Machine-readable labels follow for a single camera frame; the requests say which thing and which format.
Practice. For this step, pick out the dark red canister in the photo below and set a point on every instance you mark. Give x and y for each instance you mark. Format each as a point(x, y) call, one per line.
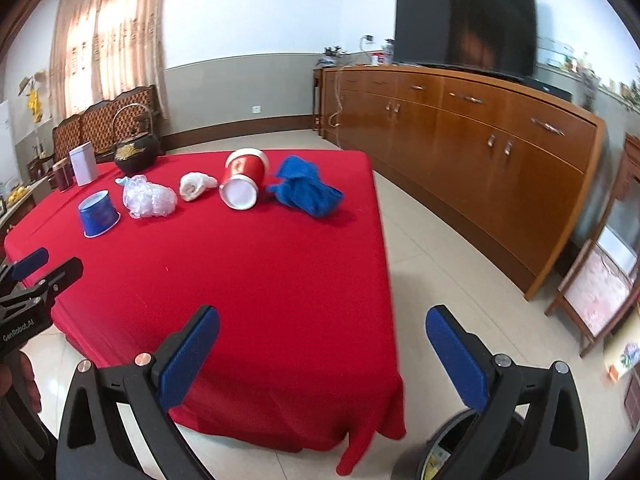
point(62, 177)

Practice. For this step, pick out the red can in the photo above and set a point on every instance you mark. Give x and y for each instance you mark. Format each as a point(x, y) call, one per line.
point(376, 59)

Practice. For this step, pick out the black cast iron teapot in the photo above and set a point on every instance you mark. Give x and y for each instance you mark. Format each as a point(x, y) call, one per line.
point(135, 157)

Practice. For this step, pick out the white appliance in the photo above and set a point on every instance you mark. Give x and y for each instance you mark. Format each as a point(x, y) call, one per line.
point(6, 145)

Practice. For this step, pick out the white tin box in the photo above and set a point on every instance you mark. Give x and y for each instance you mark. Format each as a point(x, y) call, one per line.
point(84, 165)

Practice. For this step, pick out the black set-top box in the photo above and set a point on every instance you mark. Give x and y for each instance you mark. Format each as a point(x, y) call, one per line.
point(550, 91)

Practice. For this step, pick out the blue cloth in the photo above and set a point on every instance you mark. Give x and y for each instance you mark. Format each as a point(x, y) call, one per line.
point(305, 190)

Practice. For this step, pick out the carved wooden stand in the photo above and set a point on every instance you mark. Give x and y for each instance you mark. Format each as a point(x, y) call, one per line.
point(631, 170)

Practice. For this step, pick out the black trash bin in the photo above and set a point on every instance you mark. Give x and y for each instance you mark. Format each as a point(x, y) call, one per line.
point(407, 467)

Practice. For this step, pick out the white tissue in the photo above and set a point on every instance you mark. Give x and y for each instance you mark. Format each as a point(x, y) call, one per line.
point(195, 186)

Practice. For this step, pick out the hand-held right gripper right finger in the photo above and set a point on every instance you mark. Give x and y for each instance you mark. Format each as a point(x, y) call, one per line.
point(457, 360)

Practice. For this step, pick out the clear glass jar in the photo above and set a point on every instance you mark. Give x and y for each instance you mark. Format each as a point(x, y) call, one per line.
point(388, 54)

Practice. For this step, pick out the blue paper cup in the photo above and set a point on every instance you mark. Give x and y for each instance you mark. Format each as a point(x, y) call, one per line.
point(100, 217)

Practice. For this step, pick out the wall socket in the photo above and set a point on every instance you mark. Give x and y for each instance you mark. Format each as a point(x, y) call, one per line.
point(256, 108)

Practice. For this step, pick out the small wooden side table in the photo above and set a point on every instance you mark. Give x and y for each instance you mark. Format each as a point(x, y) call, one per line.
point(317, 100)

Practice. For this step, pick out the wooden bench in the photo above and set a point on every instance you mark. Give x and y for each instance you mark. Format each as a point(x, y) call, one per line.
point(100, 120)

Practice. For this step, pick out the red paper bucket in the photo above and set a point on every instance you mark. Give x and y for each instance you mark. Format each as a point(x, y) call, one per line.
point(245, 170)

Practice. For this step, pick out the person's left hand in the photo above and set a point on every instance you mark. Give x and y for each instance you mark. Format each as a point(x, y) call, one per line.
point(22, 380)

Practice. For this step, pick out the wooden sideboard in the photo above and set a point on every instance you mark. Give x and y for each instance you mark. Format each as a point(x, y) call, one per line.
point(475, 160)

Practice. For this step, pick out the small potted plant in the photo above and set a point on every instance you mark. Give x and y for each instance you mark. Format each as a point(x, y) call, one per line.
point(331, 57)

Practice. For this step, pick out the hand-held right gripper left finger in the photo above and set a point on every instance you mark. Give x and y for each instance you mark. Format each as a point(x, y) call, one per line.
point(192, 355)

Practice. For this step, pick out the pile of yellow fruit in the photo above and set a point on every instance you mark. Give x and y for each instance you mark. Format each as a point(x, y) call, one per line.
point(20, 193)

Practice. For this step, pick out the glass vase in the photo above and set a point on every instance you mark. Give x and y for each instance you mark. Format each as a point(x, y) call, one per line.
point(589, 85)

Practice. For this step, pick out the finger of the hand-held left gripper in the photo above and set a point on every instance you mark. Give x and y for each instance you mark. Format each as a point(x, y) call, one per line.
point(30, 260)
point(60, 275)

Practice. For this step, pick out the floral white bin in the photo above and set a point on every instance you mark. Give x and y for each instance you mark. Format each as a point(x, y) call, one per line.
point(625, 355)

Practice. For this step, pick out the table with red cloth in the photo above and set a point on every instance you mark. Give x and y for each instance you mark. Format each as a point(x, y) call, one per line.
point(250, 285)

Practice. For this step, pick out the beige curtain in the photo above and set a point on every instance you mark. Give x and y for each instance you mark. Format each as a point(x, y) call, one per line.
point(110, 35)

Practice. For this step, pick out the black television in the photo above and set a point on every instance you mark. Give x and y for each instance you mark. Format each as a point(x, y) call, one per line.
point(465, 25)

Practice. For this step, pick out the pink floral panel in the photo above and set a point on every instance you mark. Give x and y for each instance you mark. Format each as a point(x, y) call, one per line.
point(595, 295)

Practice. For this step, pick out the yellow hanging ornament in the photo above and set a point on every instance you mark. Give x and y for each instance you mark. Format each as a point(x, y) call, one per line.
point(34, 100)

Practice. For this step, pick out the low wooden table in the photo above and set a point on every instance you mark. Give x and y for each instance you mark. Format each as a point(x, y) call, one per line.
point(22, 210)

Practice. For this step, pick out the clear plastic bag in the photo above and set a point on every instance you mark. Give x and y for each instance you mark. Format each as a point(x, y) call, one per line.
point(150, 200)

